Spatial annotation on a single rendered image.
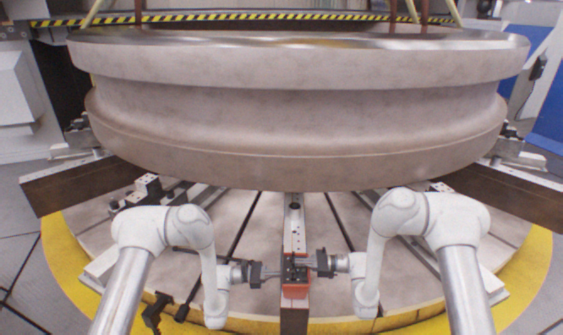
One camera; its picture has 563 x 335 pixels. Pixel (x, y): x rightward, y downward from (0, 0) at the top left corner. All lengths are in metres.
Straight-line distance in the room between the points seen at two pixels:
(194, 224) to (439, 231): 0.72
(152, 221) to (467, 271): 0.91
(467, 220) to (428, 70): 1.05
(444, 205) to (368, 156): 0.93
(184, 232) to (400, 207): 0.65
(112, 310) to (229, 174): 1.13
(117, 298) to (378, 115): 1.59
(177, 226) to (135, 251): 0.14
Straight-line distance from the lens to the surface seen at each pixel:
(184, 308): 1.90
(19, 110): 4.69
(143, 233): 0.96
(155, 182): 2.16
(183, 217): 0.91
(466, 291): 0.85
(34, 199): 3.12
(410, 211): 0.83
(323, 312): 1.88
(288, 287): 1.36
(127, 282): 0.91
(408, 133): 2.00
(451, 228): 0.88
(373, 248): 1.10
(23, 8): 3.77
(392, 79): 1.65
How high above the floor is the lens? 1.90
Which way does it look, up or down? 29 degrees down
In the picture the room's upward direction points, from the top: straight up
